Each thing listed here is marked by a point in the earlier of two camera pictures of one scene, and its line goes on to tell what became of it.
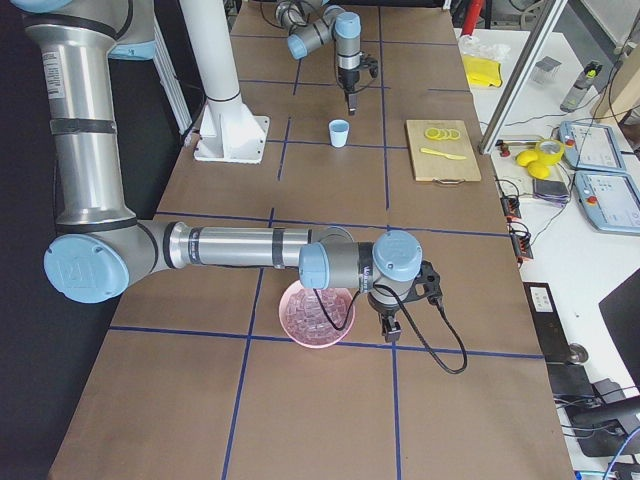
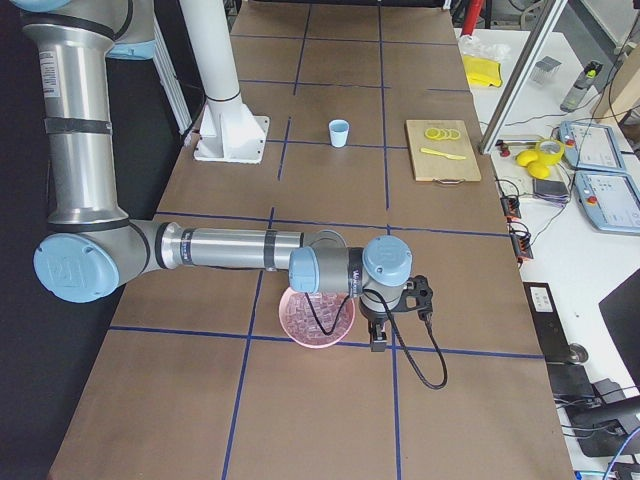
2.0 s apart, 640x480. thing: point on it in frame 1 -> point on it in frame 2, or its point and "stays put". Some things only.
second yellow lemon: (539, 169) stays put
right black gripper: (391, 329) -> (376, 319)
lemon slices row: (442, 134) stays put
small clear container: (546, 70) stays put
